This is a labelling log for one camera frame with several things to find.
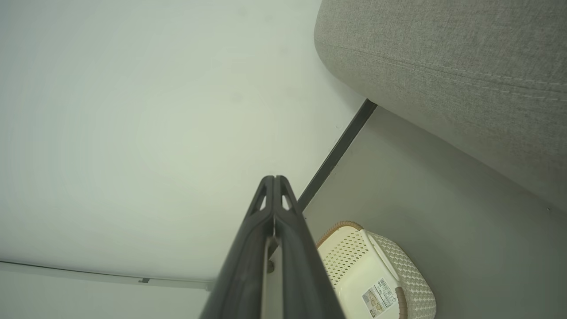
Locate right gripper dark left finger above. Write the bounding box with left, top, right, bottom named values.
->
left=199, top=175, right=276, bottom=319

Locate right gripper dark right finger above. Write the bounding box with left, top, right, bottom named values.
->
left=274, top=175, right=346, bottom=319

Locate grey fabric sofa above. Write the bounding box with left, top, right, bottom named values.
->
left=314, top=0, right=567, bottom=214

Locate white laundry basket brown rim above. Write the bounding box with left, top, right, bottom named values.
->
left=315, top=220, right=437, bottom=319

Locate printed basket label sticker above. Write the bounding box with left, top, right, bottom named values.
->
left=361, top=278, right=397, bottom=319

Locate black baseboard strip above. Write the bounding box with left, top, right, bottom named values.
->
left=267, top=98, right=378, bottom=258

